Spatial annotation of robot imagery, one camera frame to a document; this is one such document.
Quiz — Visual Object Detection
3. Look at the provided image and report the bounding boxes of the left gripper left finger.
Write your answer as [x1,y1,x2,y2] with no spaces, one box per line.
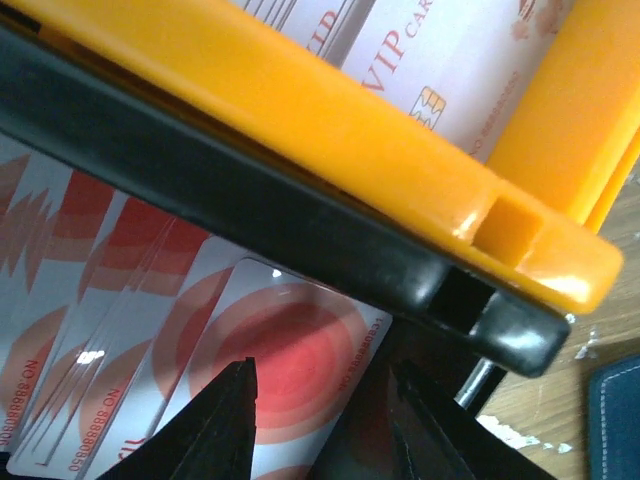
[100,357,258,480]

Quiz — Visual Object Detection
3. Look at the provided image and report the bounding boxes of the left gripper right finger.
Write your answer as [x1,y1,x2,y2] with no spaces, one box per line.
[389,360,552,479]

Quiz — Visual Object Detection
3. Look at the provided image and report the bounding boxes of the navy blue card holder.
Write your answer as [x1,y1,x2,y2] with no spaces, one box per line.
[587,355,640,479]

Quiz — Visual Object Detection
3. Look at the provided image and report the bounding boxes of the black bin with red cards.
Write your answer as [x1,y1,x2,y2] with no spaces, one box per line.
[1,10,569,479]

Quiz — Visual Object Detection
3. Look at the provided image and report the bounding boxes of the red white card stack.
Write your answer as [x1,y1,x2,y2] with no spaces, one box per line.
[1,137,391,479]

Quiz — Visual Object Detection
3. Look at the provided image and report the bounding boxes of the orange bin with cards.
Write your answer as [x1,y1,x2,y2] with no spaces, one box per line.
[16,1,623,314]

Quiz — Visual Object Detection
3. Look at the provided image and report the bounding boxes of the white vip card stack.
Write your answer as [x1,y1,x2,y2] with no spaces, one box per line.
[236,0,573,162]

